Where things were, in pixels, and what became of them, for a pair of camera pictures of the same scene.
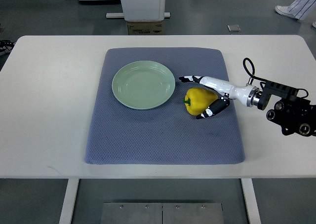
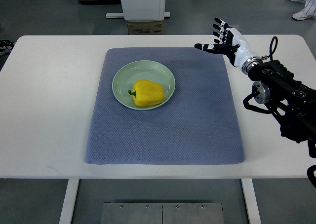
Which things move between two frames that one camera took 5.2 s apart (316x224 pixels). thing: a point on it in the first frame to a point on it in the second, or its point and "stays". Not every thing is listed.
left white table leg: [66, 213] stays
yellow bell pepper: [197, 100] to [147, 93]
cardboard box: [154, 27] stays
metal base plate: [162, 213] stays
